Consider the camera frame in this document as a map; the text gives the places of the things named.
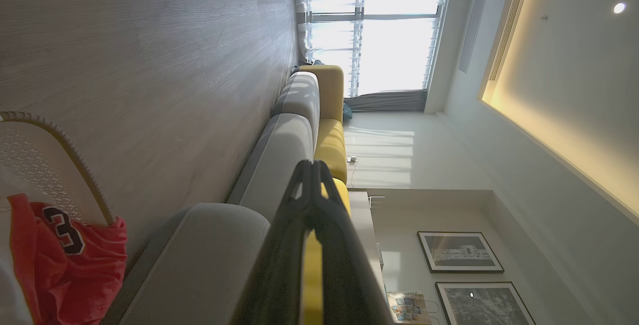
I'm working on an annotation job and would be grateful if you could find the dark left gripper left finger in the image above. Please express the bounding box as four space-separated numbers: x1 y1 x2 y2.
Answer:
234 160 314 325

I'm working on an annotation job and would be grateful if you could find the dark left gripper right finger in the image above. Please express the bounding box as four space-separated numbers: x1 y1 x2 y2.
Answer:
313 160 396 325

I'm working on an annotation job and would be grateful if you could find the red basketball jersey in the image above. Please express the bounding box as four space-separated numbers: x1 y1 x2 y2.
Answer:
7 194 128 325

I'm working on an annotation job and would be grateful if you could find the grey sofa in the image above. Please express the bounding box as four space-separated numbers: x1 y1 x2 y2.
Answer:
100 70 322 325

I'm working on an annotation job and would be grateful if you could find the light wooden cabinet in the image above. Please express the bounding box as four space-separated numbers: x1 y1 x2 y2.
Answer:
348 190 396 325

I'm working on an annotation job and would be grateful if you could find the colourful paper bag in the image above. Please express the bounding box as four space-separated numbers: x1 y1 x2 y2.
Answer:
387 292 433 325

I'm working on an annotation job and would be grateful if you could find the black framed picture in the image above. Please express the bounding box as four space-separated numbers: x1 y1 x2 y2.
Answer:
435 282 537 325
417 232 505 274

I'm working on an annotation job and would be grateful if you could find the grey curtain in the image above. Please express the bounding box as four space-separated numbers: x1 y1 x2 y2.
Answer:
344 89 429 112

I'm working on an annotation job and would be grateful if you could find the large window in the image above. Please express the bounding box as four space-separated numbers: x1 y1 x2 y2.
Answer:
305 0 454 97

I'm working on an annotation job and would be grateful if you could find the white laundry basket brown rim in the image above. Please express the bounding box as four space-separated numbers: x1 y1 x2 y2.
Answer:
0 111 118 325

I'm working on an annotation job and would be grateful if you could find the long ceiling air vent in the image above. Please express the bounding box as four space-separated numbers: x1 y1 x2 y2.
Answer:
488 0 533 82

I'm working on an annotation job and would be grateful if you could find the white wall charger with cable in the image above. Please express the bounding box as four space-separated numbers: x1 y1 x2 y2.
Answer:
347 156 361 189

